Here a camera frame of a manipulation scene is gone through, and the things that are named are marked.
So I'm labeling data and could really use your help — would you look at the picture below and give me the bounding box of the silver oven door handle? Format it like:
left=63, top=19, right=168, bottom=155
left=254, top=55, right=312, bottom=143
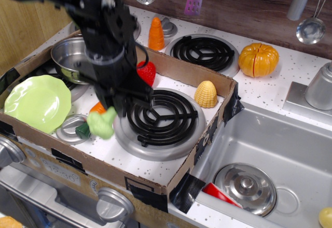
left=1, top=166, right=113, bottom=227

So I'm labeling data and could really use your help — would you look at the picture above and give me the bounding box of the silver oven knob left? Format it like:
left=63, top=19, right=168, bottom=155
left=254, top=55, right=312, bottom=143
left=1, top=137, right=26, bottom=168

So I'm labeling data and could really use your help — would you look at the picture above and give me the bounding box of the small orange toy carrot tip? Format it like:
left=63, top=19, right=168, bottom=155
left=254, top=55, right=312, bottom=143
left=148, top=17, right=165, bottom=51

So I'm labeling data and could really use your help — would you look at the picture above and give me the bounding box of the front left black burner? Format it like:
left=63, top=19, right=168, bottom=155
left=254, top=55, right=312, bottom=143
left=8, top=59, right=89, bottom=102

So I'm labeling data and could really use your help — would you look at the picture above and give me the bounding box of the hanging purple spatula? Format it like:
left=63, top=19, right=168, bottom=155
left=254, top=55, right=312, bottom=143
left=184, top=0, right=203, bottom=16

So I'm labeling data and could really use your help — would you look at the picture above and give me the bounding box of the front right black burner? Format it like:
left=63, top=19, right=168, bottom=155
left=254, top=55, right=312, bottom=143
left=113, top=88, right=206, bottom=162

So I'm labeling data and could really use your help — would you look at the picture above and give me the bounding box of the silver pot lid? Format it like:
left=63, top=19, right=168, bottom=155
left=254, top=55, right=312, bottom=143
left=213, top=163, right=278, bottom=217

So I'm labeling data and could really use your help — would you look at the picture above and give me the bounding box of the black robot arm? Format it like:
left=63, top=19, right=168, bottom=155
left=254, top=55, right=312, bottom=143
left=16, top=0, right=153, bottom=117

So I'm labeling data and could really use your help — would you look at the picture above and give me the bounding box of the silver toy faucet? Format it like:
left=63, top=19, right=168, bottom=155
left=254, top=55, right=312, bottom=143
left=281, top=0, right=331, bottom=118

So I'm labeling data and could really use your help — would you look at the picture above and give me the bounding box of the red toy pepper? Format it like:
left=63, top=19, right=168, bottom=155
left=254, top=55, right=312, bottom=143
left=202, top=182, right=243, bottom=209

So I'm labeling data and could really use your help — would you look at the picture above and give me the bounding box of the orange toy pumpkin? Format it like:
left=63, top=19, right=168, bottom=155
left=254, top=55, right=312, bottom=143
left=238, top=43, right=279, bottom=77

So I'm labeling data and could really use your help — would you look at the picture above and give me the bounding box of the orange toy bread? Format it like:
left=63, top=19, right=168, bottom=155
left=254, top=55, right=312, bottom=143
left=0, top=216, right=23, bottom=228

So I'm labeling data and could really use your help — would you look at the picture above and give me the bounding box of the grey toy sink basin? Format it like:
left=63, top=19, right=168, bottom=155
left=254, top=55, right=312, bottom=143
left=192, top=104, right=331, bottom=227

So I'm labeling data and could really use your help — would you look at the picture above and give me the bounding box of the back right black burner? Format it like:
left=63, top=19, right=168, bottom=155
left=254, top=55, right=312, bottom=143
left=165, top=34, right=240, bottom=77

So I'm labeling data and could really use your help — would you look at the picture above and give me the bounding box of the silver stove knob back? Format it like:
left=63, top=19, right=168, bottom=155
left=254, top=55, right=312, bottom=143
left=161, top=18, right=177, bottom=38

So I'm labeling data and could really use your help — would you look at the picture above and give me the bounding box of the yellow toy corn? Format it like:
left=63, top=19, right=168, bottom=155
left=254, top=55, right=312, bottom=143
left=194, top=80, right=217, bottom=108

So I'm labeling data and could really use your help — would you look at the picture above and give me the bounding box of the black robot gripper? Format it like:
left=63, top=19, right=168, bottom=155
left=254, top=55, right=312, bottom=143
left=86, top=54, right=153, bottom=118

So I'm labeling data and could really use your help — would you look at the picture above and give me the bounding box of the silver oven knob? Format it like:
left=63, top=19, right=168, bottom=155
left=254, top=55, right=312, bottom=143
left=1, top=137, right=26, bottom=168
left=96, top=187, right=134, bottom=223

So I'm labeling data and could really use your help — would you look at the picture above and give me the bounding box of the hanging silver ladle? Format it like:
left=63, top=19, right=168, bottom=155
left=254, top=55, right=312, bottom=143
left=296, top=0, right=327, bottom=45

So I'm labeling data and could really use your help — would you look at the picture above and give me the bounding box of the light green toy broccoli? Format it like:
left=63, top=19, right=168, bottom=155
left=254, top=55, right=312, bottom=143
left=87, top=105, right=117, bottom=140

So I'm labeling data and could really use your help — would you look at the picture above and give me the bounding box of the red toy strawberry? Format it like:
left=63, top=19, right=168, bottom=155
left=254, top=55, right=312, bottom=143
left=136, top=61, right=156, bottom=87

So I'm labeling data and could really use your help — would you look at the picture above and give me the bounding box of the yellow toy lemon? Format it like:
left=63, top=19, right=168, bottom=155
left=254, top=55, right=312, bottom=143
left=319, top=207, right=332, bottom=228

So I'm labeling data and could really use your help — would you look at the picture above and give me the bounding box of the light green plastic plate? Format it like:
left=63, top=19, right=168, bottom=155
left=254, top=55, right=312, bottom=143
left=4, top=80, right=72, bottom=134

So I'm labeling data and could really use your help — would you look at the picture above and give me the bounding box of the brown cardboard fence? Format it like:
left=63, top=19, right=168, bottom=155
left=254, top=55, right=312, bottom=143
left=1, top=49, right=242, bottom=211

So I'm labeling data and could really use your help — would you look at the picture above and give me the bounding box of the stainless steel pot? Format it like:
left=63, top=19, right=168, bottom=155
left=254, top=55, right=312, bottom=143
left=51, top=36, right=93, bottom=85

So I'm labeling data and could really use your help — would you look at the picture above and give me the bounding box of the silver oven knob right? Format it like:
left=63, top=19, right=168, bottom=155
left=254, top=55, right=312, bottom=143
left=96, top=187, right=134, bottom=223

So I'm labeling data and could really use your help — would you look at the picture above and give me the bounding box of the silver stove knob front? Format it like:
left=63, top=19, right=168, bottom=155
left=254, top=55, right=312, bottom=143
left=56, top=114, right=90, bottom=145

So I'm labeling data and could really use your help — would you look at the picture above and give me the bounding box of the orange toy carrot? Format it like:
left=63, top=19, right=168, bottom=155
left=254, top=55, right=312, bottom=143
left=75, top=102, right=106, bottom=138

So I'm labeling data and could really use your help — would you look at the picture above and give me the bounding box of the silver stove knob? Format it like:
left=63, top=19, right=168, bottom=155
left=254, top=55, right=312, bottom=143
left=56, top=114, right=90, bottom=145
left=161, top=18, right=177, bottom=38

